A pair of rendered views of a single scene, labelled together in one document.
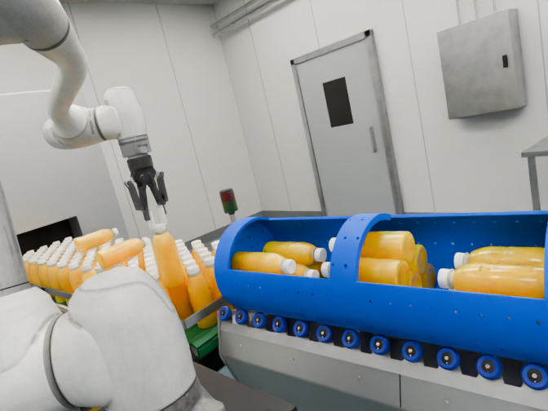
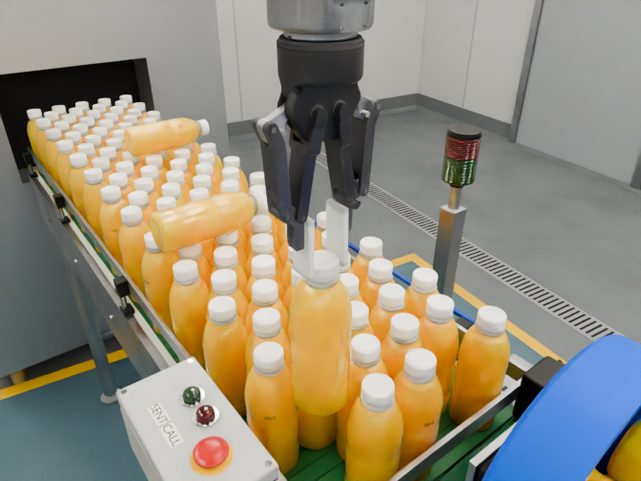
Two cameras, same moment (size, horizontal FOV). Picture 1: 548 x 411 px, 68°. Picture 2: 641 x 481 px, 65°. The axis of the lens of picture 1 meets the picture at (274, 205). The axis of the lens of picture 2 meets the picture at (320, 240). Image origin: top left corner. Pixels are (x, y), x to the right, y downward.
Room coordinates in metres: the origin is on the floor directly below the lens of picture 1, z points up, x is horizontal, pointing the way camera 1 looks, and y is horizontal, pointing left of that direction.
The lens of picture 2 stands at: (0.85, 0.30, 1.55)
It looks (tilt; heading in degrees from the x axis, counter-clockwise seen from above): 30 degrees down; 10
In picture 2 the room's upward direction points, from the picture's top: straight up
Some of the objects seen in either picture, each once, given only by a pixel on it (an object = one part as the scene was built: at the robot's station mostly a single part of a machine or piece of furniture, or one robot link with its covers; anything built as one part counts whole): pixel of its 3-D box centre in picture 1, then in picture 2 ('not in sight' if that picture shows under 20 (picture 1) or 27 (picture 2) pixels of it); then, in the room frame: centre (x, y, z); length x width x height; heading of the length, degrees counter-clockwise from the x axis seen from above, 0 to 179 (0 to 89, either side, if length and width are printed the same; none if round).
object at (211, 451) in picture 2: not in sight; (211, 452); (1.16, 0.46, 1.11); 0.04 x 0.04 x 0.01
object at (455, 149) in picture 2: (227, 196); (463, 145); (1.79, 0.19, 1.23); 0.06 x 0.06 x 0.04
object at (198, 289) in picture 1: (201, 298); (373, 447); (1.28, 0.30, 1.00); 0.07 x 0.07 x 0.19
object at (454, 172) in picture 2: (230, 205); (459, 167); (1.79, 0.19, 1.18); 0.06 x 0.06 x 0.05
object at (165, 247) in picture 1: (167, 257); (320, 338); (1.30, 0.38, 1.15); 0.07 x 0.07 x 0.19
